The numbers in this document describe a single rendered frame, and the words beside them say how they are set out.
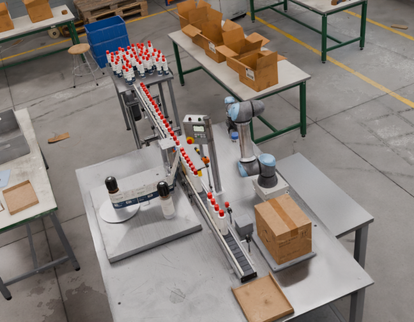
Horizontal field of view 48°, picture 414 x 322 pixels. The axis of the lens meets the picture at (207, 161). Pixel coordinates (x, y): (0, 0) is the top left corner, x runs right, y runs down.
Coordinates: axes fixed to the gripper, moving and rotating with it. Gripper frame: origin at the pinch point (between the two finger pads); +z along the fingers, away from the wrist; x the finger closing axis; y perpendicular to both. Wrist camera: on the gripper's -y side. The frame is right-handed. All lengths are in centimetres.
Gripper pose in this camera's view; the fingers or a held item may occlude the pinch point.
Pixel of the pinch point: (234, 136)
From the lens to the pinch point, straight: 386.5
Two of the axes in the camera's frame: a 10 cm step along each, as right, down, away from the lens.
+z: 1.4, 7.8, 6.1
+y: -4.2, -5.1, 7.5
